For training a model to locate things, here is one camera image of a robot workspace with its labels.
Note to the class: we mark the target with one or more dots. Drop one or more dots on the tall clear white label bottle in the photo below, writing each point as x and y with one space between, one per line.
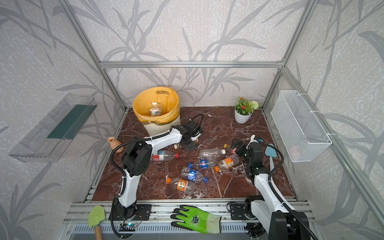
156 110

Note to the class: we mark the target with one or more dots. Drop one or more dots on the Pepsi bottle blue cap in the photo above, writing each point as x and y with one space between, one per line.
203 164

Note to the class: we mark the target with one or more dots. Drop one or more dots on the green circuit board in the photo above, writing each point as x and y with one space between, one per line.
128 227

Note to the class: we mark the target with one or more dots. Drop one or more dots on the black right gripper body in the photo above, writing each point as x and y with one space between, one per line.
240 147

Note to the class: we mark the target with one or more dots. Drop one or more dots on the clear bottle red white label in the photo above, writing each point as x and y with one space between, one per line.
161 156

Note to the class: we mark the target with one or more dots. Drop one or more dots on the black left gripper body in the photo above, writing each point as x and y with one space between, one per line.
190 141

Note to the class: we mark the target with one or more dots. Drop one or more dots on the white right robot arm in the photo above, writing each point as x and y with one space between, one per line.
275 216

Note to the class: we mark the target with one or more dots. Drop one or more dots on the green black work glove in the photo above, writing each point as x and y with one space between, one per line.
194 219

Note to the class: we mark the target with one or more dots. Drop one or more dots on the crushed bottle blue label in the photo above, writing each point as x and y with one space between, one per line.
193 176

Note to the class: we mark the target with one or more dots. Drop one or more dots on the orange label bottle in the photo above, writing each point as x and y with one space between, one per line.
227 163

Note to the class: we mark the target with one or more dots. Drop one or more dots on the clear crushed bottle white cap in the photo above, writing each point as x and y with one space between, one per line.
213 153

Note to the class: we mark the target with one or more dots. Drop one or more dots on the yellow plastic bin liner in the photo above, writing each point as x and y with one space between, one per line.
166 97

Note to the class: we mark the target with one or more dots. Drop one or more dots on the white wire mesh basket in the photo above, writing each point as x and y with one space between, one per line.
302 133

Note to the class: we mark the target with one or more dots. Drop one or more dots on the light blue spatula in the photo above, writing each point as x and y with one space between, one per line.
271 153

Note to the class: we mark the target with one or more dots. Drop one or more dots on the clear acrylic wall shelf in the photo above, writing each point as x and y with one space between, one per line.
50 138

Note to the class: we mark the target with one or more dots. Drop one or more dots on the white ribbed trash bin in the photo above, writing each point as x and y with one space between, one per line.
154 129

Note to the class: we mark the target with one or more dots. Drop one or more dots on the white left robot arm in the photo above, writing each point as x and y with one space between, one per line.
133 158

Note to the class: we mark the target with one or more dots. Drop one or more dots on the orange Fanta bottle front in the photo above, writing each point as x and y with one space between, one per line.
182 185

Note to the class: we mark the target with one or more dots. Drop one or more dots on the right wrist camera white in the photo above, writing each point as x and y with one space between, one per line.
254 139

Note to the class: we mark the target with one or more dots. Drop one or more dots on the potted plant red flowers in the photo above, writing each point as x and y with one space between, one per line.
244 109

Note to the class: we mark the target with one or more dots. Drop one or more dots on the terracotta ribbed vase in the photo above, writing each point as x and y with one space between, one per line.
114 144

